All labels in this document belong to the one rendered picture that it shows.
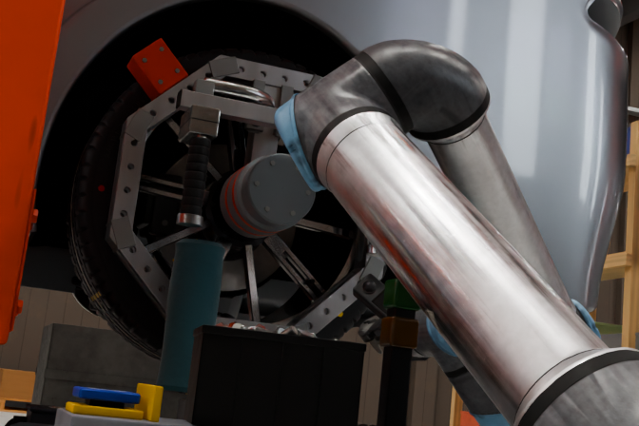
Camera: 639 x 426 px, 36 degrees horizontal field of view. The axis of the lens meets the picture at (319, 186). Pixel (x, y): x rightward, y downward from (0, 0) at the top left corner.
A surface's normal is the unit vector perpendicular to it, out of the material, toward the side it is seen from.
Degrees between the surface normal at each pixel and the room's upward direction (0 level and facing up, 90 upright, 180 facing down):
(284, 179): 90
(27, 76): 90
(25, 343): 90
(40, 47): 90
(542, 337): 57
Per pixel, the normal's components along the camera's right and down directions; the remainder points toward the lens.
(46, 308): 0.36, -0.15
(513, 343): -0.60, -0.47
